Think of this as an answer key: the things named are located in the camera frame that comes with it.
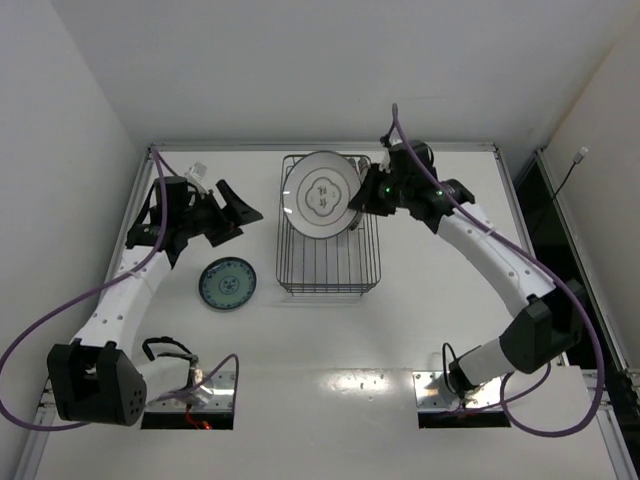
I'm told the white plate green line rim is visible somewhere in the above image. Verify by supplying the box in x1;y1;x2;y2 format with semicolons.
281;151;361;239

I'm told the blue floral green plate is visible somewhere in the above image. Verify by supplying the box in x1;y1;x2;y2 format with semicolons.
198;256;257;312

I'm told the green red rimmed plate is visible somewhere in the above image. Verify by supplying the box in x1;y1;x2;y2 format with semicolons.
348;156;371;184
348;211;363;231

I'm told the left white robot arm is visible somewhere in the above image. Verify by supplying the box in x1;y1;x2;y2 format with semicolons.
47;176;263;426

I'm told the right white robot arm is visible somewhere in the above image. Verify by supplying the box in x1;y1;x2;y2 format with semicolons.
349;141;585;398

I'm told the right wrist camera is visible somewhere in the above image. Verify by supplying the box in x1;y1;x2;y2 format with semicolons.
378;143;402;173

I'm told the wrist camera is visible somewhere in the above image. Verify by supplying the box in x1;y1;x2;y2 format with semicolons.
185;162;209;194
378;143;402;173

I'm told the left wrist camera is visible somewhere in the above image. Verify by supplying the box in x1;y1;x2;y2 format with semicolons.
185;162;209;194

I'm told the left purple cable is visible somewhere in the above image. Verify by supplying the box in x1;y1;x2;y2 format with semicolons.
0;145;240;432

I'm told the grey wire dish rack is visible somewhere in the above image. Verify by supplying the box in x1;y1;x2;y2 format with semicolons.
276;153;382;297

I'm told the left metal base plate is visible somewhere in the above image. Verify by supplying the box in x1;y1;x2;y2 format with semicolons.
145;371;236;414

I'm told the metal base plate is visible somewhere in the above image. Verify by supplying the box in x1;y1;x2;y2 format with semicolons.
413;370;502;413
145;371;236;414

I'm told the black wall cable white plug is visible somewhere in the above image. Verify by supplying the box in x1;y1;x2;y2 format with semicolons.
551;146;589;202

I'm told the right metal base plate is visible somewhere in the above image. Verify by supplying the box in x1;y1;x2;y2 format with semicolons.
413;370;502;413

